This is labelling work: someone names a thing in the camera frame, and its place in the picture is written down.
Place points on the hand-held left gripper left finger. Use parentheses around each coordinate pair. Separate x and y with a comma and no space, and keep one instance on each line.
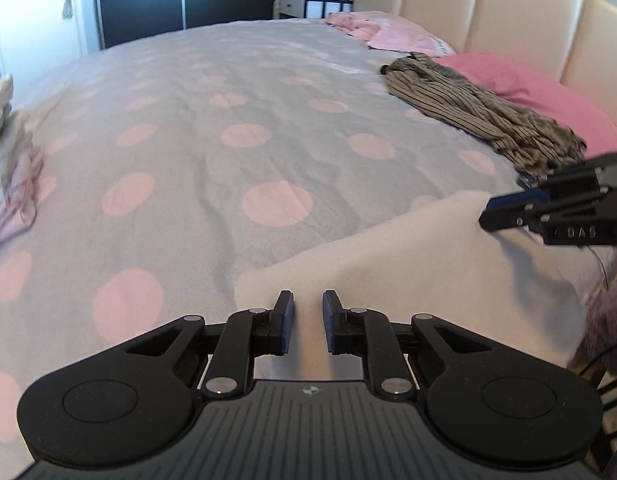
(289,320)

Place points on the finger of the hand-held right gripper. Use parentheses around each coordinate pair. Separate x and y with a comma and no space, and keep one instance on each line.
(513,201)
(508,220)

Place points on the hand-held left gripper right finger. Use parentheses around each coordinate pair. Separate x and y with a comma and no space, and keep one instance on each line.
(328,322)

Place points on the white shirt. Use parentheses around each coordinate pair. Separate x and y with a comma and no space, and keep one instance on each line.
(413,270)

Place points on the pale crumpled clothes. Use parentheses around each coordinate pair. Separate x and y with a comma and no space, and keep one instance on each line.
(18,180)

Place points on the purple fleece robe sleeve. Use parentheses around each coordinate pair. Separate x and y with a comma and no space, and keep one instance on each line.
(608,310)

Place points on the striped beige shirt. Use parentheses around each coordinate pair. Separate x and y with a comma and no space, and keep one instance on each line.
(463,105)

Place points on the plain pink pillow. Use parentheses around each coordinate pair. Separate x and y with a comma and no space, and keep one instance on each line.
(538,90)

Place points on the beige padded headboard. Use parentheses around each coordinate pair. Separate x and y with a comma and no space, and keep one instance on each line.
(528,10)

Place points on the printed pink pillow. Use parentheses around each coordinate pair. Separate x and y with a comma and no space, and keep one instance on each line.
(398,35)

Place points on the polka dot bed cover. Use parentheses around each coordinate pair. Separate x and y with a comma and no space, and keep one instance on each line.
(188,110)

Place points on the white nightstand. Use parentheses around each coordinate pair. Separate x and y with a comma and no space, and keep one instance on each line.
(313,7)

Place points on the black sliding wardrobe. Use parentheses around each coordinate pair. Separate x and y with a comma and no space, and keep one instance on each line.
(138,0)

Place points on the white door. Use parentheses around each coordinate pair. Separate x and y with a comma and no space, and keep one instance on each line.
(33,10)

